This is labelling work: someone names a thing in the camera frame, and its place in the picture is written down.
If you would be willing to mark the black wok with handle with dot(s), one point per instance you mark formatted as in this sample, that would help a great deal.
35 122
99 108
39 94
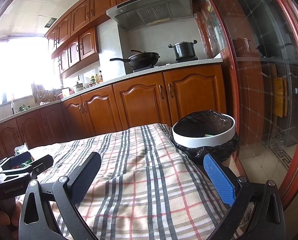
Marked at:
140 60

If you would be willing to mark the glass sliding door red frame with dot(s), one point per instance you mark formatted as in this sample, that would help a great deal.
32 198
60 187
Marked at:
258 40

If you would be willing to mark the white bin with black bag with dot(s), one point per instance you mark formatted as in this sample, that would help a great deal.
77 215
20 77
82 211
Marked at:
204 132

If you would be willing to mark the green snack wrapper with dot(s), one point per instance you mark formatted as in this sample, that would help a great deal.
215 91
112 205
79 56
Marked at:
21 149

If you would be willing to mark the person's left hand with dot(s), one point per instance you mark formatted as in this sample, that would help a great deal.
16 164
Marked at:
5 220

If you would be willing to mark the yellow wooden folding chair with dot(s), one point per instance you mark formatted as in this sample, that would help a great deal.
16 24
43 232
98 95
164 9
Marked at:
280 96

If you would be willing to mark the white rice cooker pot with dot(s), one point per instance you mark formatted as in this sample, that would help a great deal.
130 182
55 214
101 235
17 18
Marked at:
78 87

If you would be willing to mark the wooden kitchen cabinets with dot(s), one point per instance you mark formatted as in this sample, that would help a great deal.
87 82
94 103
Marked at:
73 38
161 96

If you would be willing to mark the black stock pot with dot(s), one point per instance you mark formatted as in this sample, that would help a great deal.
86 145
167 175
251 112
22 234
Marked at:
184 51

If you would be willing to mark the condiment bottles on counter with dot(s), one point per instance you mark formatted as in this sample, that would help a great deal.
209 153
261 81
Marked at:
96 79

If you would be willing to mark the wooden upper kitchen cabinets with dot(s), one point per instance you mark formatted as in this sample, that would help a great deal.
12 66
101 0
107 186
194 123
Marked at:
73 38

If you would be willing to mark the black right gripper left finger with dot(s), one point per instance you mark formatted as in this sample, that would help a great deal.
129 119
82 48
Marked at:
37 220

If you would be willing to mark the plaid checkered tablecloth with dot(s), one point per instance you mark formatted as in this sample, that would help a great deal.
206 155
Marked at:
146 188

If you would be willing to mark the wooden lower kitchen cabinets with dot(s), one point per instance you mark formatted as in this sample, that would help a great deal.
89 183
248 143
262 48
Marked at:
161 96

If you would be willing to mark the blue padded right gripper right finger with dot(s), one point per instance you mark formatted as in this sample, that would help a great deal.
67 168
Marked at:
267 219

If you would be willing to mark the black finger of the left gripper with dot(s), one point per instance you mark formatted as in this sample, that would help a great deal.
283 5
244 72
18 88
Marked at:
33 169
14 161

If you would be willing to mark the gas stove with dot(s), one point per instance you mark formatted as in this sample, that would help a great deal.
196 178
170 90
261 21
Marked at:
166 63

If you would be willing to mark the steel range hood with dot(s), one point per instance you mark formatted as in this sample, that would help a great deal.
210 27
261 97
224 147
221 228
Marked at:
135 14

